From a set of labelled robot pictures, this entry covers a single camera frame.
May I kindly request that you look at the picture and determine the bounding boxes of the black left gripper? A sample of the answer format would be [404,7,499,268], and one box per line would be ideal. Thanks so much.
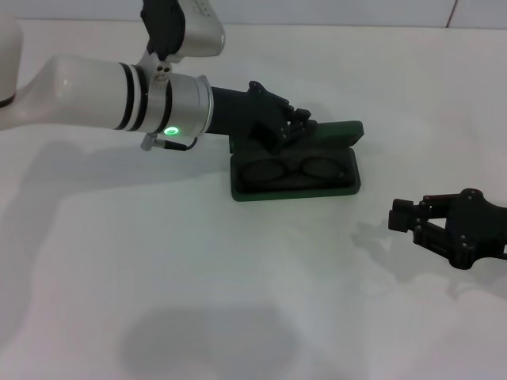
[204,80,318,154]

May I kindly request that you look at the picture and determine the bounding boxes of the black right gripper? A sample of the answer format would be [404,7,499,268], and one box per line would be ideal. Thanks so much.
[387,188,507,271]

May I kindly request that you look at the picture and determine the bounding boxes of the green glasses case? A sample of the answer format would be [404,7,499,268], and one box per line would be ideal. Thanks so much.
[228,120,364,203]

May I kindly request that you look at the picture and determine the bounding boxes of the black glasses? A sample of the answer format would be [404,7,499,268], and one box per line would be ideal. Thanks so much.
[237,156,352,188]

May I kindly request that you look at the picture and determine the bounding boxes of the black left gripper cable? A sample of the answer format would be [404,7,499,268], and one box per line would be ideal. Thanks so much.
[140,131,200,154]

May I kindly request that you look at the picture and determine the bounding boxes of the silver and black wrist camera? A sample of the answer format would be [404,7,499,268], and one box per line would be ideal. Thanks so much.
[139,0,227,65]

